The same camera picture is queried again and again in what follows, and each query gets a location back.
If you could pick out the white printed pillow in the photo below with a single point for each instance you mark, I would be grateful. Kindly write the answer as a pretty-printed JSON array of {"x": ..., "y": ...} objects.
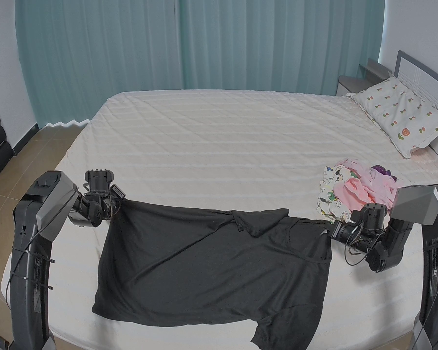
[{"x": 398, "y": 115}]

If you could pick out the blue-green curtain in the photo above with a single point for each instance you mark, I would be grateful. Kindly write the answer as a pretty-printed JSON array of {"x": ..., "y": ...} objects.
[{"x": 131, "y": 49}]

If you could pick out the white printed garment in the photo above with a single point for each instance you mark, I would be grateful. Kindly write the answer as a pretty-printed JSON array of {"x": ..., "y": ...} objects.
[{"x": 328, "y": 191}]

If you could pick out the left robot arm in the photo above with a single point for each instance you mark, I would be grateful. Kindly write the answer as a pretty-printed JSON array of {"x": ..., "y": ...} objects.
[{"x": 29, "y": 268}]

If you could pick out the black T-shirt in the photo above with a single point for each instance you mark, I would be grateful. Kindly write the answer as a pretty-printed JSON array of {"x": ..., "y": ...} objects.
[{"x": 204, "y": 268}]

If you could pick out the bed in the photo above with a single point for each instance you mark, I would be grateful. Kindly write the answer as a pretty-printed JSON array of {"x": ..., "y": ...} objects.
[{"x": 204, "y": 140}]

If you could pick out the purple garment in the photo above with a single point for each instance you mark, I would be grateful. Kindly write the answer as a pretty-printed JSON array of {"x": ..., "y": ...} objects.
[{"x": 381, "y": 170}]

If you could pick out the pink garment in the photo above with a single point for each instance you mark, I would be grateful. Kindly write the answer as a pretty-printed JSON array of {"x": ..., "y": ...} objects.
[{"x": 365, "y": 191}]

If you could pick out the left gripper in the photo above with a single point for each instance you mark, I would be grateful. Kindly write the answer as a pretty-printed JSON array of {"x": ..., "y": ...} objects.
[{"x": 117, "y": 194}]

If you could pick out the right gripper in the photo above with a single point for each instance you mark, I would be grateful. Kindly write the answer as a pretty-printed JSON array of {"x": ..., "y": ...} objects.
[{"x": 337, "y": 232}]

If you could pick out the grey white bedside table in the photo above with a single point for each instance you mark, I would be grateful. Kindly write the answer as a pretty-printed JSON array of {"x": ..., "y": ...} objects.
[{"x": 350, "y": 84}]

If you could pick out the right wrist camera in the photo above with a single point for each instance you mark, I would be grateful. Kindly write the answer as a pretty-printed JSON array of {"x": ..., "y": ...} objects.
[{"x": 357, "y": 217}]

